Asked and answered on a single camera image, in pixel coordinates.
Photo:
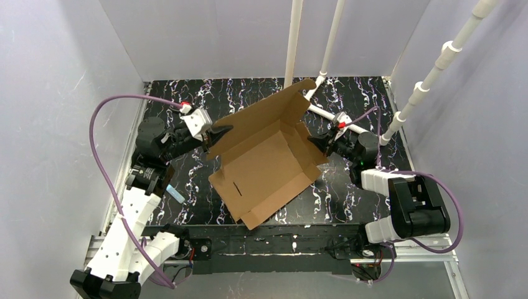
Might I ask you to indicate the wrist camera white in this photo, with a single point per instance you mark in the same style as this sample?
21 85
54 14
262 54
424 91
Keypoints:
197 120
341 120

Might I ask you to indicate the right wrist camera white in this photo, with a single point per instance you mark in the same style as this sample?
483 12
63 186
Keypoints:
341 120

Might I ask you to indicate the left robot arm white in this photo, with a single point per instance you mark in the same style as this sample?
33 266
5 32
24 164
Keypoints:
125 260

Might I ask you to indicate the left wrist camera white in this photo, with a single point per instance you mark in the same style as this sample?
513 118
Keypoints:
197 120

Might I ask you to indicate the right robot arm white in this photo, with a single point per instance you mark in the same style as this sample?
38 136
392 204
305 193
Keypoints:
416 205

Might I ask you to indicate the brown cardboard box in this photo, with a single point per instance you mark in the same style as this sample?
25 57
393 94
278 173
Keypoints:
266 159

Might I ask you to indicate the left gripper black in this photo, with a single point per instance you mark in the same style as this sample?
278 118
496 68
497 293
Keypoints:
203 139

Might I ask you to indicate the light blue tube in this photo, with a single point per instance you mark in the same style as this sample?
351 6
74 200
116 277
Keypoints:
173 192

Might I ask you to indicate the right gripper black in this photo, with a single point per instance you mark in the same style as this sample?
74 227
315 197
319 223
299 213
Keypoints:
331 144

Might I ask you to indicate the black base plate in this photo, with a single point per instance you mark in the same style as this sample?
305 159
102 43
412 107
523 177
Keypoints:
340 249

